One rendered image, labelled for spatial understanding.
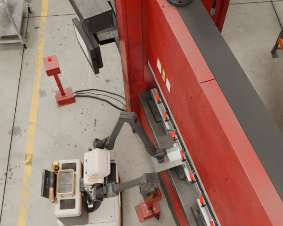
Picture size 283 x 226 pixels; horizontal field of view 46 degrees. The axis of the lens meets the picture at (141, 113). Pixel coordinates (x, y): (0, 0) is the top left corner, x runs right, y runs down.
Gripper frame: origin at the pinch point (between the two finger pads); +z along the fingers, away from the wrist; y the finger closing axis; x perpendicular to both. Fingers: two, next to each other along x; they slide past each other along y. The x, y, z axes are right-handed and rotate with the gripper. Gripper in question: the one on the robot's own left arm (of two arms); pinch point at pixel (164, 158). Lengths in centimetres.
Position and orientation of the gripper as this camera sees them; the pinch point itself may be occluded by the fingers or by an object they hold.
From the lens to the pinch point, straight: 306.2
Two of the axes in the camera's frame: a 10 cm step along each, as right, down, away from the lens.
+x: -8.0, 5.1, 3.1
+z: 5.0, 3.0, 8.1
